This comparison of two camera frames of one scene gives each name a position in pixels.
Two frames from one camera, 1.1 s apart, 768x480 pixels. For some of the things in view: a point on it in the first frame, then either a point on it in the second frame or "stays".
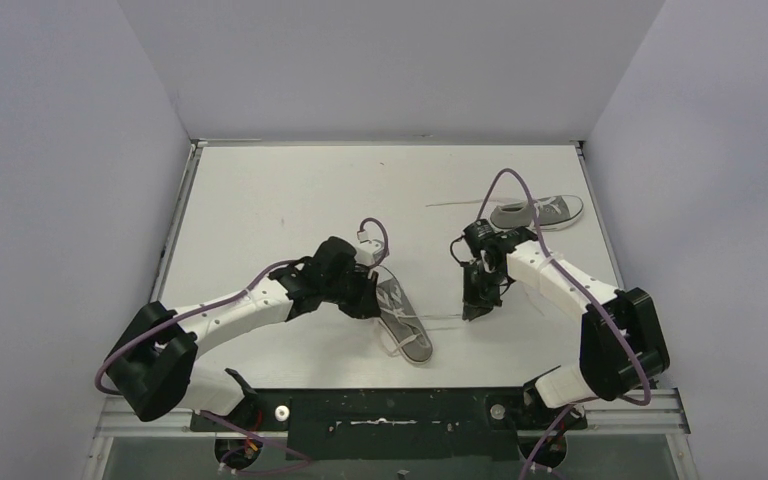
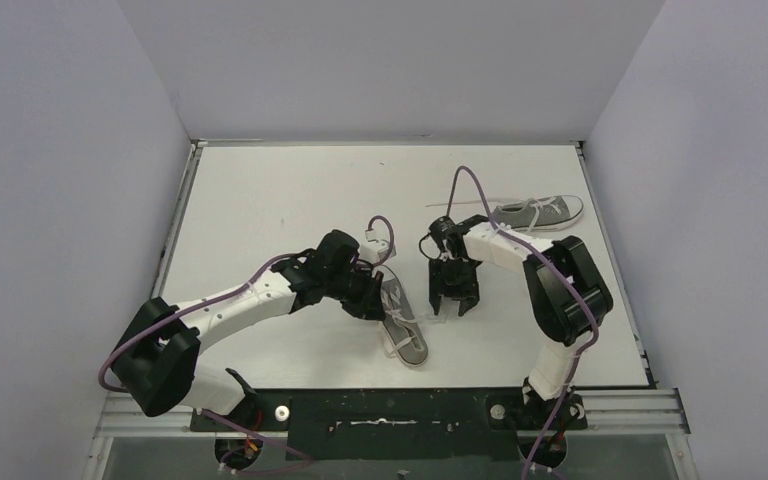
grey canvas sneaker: x=547 y=212 stays
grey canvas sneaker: x=402 y=319 stays
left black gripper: x=363 y=295 stays
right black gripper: x=477 y=304 → x=467 y=294
